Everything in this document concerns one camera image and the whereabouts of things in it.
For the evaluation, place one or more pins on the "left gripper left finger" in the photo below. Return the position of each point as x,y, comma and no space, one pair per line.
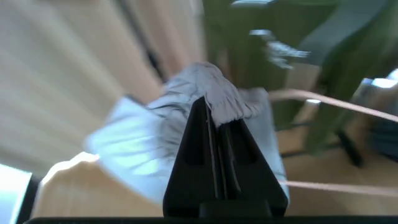
189,189

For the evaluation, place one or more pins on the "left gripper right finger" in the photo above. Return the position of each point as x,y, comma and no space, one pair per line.
258,193

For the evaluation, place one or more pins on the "pale blue garment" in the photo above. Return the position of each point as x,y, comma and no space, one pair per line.
140,146

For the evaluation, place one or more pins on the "pink clothes hanger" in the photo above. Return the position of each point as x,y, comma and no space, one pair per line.
342,105

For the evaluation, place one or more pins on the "green long-sleeved shirt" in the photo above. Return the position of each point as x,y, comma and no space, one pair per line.
280,62

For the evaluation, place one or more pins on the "black clothes rack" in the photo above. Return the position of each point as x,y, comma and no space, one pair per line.
146,46

